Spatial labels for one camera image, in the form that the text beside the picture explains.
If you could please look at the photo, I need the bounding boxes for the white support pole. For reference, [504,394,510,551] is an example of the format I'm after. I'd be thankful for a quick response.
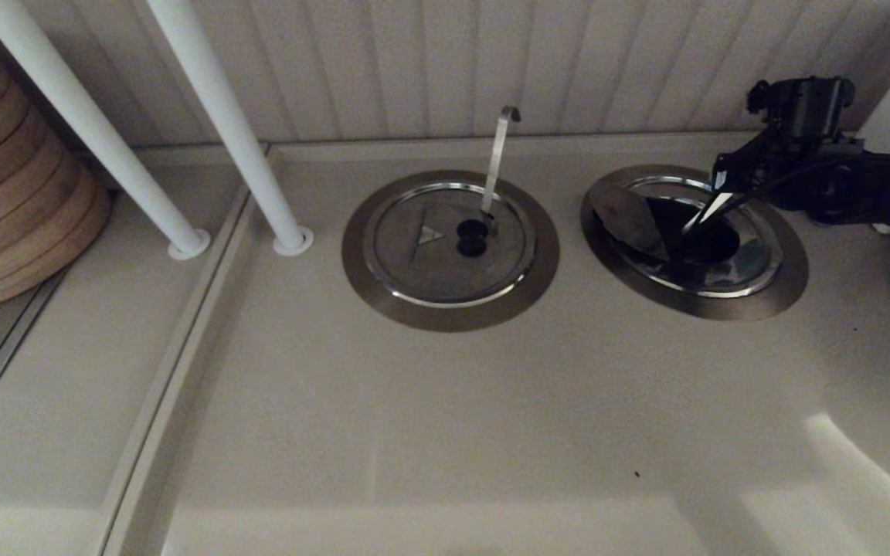
[0,0,212,260]
[148,0,314,257]

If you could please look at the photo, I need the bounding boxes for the steel lid with black knob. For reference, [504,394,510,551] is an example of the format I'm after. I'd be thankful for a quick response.
[590,176,784,299]
[363,182,537,308]

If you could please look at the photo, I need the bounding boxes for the left steel ladle handle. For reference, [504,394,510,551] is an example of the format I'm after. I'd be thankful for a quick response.
[481,107,521,219]

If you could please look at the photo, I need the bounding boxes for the steel well rim ring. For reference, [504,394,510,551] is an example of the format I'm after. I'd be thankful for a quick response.
[580,164,809,322]
[341,170,560,333]

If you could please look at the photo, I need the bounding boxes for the stacked bamboo steamer baskets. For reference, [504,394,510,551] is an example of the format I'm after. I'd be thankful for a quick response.
[0,37,112,313]

